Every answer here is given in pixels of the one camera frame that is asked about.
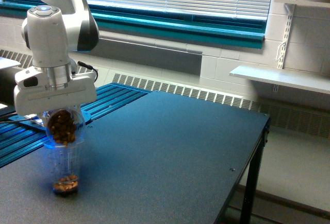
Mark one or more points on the clear plastic cup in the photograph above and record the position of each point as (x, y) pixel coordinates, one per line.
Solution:
(78, 120)
(63, 162)

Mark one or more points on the brown almonds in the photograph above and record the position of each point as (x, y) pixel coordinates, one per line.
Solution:
(62, 127)

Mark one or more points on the blue ribbed aluminium rail panel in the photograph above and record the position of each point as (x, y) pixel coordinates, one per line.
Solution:
(21, 138)

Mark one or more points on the clear plastic cup on table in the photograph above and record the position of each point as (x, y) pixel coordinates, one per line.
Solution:
(63, 162)

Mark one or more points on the white upper wall shelf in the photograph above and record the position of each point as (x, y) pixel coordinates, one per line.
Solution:
(304, 3)

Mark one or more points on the white lower wall shelf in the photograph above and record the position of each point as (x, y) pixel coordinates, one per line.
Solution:
(287, 78)

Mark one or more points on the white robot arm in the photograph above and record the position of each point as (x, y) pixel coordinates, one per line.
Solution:
(51, 31)

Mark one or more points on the baseboard radiator vent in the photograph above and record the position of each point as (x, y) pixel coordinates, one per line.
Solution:
(283, 115)

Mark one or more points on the white wall shelf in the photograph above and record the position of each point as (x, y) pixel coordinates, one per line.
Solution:
(287, 78)
(304, 3)

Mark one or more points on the white shelf bracket rail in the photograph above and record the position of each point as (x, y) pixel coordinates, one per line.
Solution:
(282, 48)

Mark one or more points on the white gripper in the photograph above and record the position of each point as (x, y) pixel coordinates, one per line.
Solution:
(33, 93)

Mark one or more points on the white desk edge left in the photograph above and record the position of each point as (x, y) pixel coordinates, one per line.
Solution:
(8, 63)

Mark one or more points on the black table leg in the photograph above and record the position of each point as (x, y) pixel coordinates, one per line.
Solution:
(253, 174)

